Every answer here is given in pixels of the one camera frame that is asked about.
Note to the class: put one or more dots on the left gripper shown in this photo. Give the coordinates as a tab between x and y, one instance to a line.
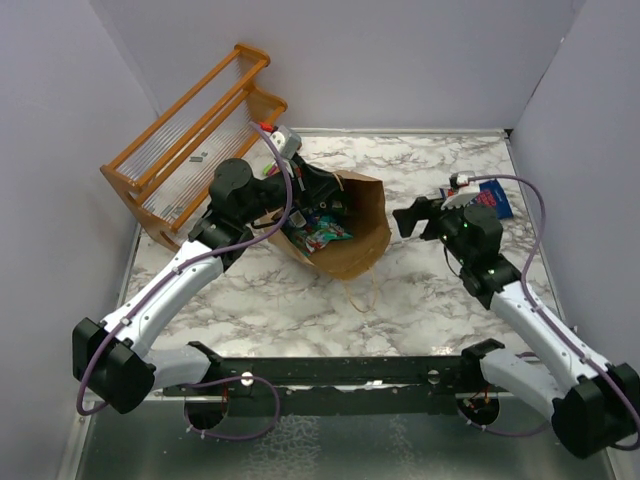
311	185

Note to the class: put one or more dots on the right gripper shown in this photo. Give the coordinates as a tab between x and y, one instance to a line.
422	209

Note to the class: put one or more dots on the brown paper bag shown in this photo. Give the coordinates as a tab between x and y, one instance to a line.
367	235

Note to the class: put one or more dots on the dark blue chilli snack bag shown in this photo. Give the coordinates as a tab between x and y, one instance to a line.
492	195

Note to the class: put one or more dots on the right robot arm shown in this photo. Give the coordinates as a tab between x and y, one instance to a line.
590	403

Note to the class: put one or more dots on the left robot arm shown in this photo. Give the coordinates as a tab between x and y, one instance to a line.
113	357

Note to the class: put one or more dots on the green red snack bag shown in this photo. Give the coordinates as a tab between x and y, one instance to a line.
317	233

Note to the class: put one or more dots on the orange wooden rack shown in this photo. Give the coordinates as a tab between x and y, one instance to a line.
163	176

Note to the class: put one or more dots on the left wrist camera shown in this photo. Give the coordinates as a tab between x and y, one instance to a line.
287	141

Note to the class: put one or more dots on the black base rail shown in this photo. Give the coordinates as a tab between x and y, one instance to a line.
339	386

